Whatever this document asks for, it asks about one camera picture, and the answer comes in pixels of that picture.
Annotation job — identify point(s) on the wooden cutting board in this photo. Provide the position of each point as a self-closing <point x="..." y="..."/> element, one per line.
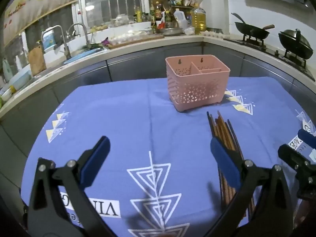
<point x="36" y="61"/>

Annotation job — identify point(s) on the pale dish soap bottle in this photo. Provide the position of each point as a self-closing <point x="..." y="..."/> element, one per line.
<point x="7" y="70"/>

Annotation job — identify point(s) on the blue patterned tablecloth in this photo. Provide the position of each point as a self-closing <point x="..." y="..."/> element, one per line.
<point x="138" y="128"/>

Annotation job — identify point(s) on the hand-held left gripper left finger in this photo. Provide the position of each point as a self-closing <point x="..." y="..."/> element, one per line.
<point x="96" y="164"/>

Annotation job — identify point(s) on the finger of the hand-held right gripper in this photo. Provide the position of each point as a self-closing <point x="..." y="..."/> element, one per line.
<point x="293" y="156"/>
<point x="306" y="137"/>

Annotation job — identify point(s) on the egg carton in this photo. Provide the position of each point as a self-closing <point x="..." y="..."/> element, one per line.
<point x="214" y="34"/>

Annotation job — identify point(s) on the black wok with lid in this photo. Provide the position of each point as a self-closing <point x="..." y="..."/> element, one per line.
<point x="295" y="43"/>

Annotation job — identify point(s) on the kitchen sink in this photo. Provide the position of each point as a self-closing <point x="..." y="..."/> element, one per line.
<point x="84" y="54"/>

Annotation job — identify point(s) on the large cooking oil bottle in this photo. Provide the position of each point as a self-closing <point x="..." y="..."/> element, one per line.
<point x="198" y="19"/>

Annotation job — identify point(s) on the metal bowl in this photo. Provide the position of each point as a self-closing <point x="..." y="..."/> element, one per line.
<point x="170" y="31"/>

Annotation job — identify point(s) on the row of condiment bottles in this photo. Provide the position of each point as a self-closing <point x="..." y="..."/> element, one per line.
<point x="153" y="14"/>

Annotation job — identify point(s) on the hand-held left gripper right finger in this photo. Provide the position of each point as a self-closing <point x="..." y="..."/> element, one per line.
<point x="224" y="164"/>

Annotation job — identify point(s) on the white plastic jug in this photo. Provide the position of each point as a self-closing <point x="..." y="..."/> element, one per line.
<point x="180" y="19"/>

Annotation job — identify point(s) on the bundle of brown chopsticks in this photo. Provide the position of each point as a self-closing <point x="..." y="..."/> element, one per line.
<point x="223" y="134"/>

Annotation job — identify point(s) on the window with metal grille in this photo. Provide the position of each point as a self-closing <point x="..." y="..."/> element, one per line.
<point x="113" y="0"/>

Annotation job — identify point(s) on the pink perforated utensil basket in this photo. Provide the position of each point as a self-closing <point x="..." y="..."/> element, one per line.
<point x="197" y="84"/>

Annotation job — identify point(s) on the blue and white box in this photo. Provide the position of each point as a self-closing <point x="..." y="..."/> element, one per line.
<point x="48" y="40"/>

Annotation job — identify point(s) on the gas stove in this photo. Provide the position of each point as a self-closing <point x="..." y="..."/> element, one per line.
<point x="269" y="49"/>

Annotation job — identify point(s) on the curved chrome faucet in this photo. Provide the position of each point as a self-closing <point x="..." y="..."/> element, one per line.
<point x="85" y="33"/>

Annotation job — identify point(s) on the tall chrome faucet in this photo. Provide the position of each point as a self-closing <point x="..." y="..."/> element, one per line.
<point x="61" y="37"/>

